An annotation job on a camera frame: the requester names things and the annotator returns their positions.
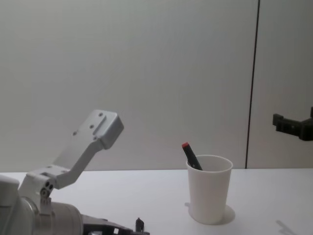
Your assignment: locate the white plastic cup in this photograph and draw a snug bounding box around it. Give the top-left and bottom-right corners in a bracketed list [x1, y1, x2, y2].
[186, 154, 233, 225]

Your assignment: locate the black marker with red cap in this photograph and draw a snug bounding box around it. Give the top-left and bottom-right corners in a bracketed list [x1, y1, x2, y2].
[181, 141, 204, 171]

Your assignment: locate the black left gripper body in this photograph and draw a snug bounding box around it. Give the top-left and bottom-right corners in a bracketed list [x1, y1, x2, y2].
[82, 213, 137, 235]

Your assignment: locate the white table cloth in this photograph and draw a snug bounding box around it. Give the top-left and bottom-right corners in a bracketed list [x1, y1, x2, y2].
[0, 167, 313, 235]

